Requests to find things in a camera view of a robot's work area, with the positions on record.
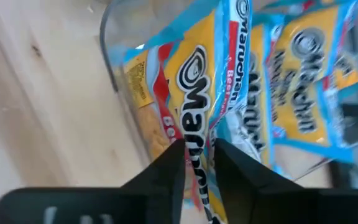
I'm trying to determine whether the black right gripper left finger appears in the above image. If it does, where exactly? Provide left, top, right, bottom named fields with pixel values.
left=121, top=139, right=186, bottom=224

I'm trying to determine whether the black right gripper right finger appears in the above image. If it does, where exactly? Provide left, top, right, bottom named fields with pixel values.
left=214, top=138, right=319, bottom=224

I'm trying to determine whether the clear plastic bin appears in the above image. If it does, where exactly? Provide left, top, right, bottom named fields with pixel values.
left=99, top=0, right=358, bottom=190

